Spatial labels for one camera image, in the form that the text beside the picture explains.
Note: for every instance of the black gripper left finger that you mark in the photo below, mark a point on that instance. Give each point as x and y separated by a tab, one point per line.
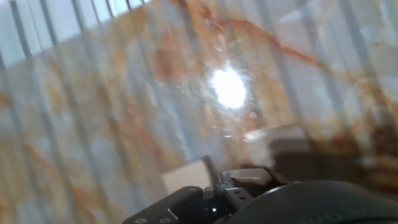
236	196

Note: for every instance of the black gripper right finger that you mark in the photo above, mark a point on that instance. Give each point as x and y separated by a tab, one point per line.
276	182

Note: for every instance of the small wooden cube block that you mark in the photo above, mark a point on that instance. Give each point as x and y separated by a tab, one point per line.
248	175

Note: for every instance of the medium wooden cube block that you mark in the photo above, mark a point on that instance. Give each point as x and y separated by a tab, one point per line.
186	177

